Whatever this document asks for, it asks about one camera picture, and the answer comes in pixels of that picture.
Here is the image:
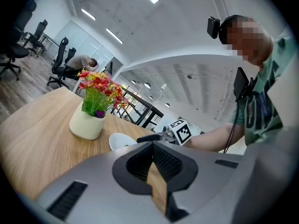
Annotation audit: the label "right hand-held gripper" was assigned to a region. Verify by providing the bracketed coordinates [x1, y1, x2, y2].
[136, 117, 192, 147]

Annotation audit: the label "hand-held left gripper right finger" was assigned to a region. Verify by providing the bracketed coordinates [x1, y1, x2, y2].
[151, 140, 199, 223]

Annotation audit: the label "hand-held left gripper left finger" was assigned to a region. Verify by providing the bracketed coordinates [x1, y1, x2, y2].
[112, 141, 154, 195]

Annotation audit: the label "white round plate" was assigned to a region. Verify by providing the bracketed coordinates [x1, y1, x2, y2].
[108, 132, 138, 151]

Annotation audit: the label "person's right forearm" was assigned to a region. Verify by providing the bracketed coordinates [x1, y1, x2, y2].
[186, 122, 246, 153]

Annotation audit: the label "black metal railing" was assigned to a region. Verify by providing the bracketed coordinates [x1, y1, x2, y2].
[109, 86, 164, 128]

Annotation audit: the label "large window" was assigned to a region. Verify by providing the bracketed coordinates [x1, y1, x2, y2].
[127, 85, 145, 105]

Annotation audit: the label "flowers in white pot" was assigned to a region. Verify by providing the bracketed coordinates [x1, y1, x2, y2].
[69, 69, 129, 141]

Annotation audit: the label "black chest-mounted device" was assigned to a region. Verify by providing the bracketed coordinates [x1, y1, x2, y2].
[233, 66, 257, 102]

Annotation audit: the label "person's green t-shirt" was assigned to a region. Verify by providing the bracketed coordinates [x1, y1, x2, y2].
[230, 28, 299, 147]

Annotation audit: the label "black office chair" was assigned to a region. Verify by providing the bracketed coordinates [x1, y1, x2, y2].
[64, 47, 77, 65]
[46, 36, 78, 90]
[0, 0, 37, 81]
[23, 19, 49, 58]

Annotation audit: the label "person's head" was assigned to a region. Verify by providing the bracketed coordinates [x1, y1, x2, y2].
[219, 14, 274, 67]

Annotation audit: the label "black device cable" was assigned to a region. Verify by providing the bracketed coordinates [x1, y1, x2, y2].
[223, 101, 241, 154]

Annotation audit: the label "black head-mounted camera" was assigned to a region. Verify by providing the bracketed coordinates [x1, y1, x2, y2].
[206, 16, 221, 40]

